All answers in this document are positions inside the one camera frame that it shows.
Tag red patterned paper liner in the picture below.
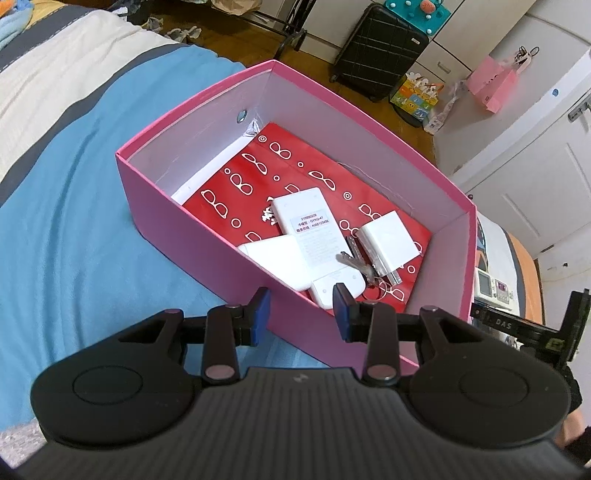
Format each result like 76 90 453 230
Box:
172 124 431 312

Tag white drawer cabinet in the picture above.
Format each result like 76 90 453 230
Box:
417 0 535 83

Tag pink paper bag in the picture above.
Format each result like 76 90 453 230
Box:
467 56 518 113

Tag black clothes rack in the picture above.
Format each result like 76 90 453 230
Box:
242 0 317 60

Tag large white charger adapter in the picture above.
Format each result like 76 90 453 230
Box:
358 211 420 286

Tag colourful gift bag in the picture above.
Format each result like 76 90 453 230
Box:
390 72 444 126

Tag slim white remote control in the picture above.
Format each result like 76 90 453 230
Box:
271 187 366 296

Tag road pattern bed blanket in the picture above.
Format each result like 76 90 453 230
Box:
0 0 334 467

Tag pink storage box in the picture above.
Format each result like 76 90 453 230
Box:
116 61 477 369

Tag white door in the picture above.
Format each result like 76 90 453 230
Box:
468 96 590 256

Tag large white AC remote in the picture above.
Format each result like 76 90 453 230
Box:
474 268 514 310

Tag teal toy board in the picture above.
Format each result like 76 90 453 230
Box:
384 0 451 37

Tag white power bank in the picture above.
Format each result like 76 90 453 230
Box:
308 268 367 310

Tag silver keys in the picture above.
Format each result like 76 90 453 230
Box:
335 236 402 286

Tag black suitcase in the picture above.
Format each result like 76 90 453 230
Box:
329 3 429 102

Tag white rectangular box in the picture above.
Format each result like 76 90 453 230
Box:
238 235 315 292

